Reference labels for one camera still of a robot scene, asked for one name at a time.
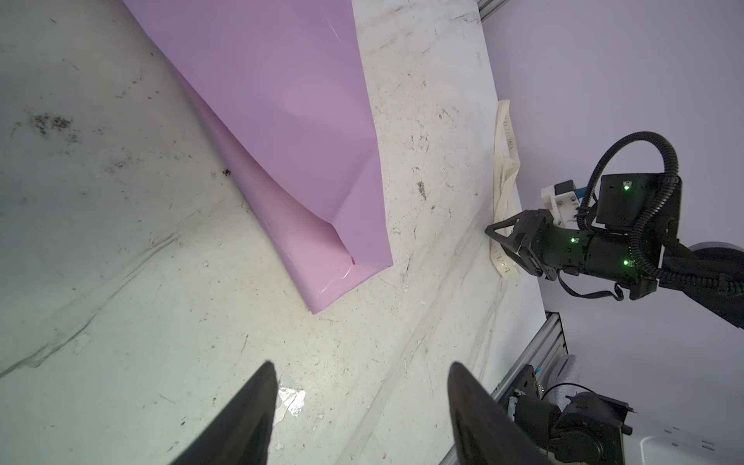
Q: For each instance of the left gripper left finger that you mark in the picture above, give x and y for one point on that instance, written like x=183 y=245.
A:
x=241 y=433

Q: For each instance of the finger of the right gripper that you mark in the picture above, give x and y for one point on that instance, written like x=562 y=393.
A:
x=514 y=237

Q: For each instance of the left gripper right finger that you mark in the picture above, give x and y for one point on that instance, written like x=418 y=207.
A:
x=483 y=433

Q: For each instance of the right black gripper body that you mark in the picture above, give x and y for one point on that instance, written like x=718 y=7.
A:
x=603 y=250

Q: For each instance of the cream ribbon strip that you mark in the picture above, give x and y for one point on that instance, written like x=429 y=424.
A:
x=506 y=167

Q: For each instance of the purple pink wrapping paper sheet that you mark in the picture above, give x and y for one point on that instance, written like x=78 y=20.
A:
x=280 y=88

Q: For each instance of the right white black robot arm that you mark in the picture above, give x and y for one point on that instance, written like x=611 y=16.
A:
x=574 y=425

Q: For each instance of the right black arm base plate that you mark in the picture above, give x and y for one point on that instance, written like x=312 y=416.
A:
x=523 y=383

